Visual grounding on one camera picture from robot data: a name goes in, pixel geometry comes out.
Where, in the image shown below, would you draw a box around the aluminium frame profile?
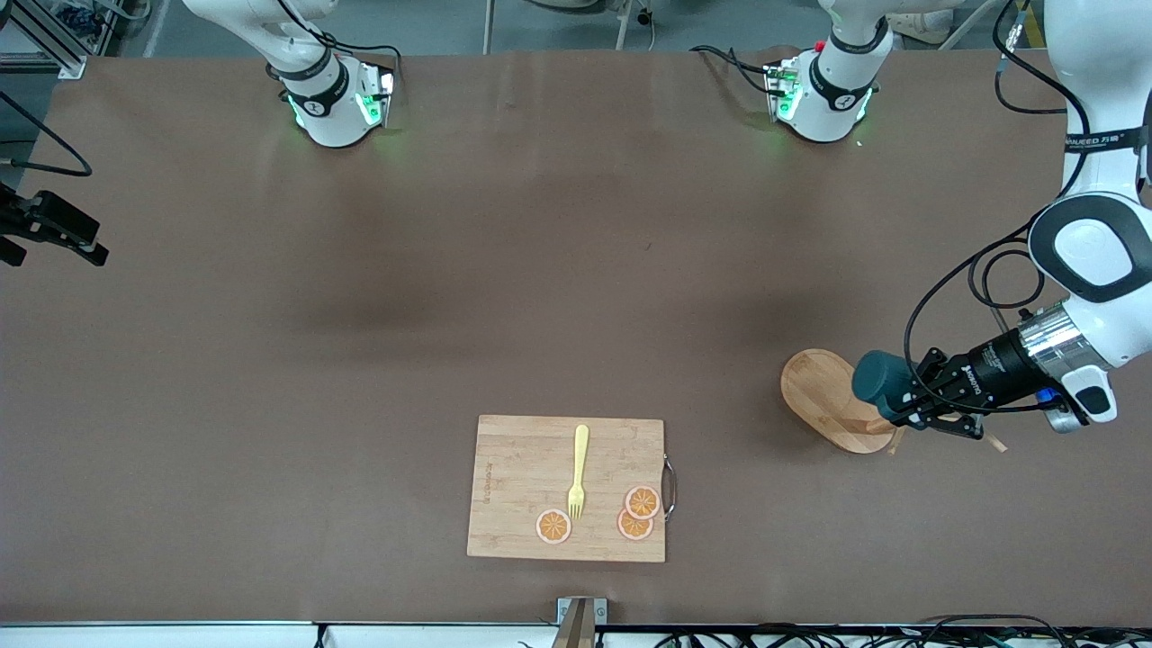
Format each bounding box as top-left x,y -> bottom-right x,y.
0,0 -> 88,80

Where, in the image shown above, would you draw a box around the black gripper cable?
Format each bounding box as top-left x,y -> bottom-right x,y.
0,90 -> 95,178
903,0 -> 1094,417

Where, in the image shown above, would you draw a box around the grey metal stand legs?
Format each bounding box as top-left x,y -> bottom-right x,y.
477,0 -> 653,53

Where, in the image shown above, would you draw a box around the wooden mug tree rack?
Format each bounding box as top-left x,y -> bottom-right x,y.
779,348 -> 1008,455

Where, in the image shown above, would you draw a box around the black arm base cable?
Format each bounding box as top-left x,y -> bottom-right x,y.
270,0 -> 403,86
691,45 -> 793,96

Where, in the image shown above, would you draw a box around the black right arm base cable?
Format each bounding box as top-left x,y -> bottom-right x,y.
270,0 -> 403,86

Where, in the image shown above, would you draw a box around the black cable bundle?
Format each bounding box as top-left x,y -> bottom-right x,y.
648,615 -> 1152,648

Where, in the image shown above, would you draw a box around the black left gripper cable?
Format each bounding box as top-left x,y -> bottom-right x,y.
903,0 -> 1094,417

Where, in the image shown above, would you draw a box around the yellow plastic fork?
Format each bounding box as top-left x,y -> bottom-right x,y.
567,425 -> 590,521

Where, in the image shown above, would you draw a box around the teal mug yellow inside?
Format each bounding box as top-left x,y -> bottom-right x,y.
851,350 -> 921,424

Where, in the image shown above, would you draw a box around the black left arm base cable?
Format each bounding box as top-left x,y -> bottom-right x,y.
691,45 -> 793,96

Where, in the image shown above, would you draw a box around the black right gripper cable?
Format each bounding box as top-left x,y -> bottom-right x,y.
0,90 -> 95,178

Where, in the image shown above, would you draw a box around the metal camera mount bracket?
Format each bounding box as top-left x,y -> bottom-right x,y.
551,597 -> 608,648

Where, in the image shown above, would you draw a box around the bamboo cutting board metal handle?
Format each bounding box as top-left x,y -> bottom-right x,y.
467,415 -> 678,564

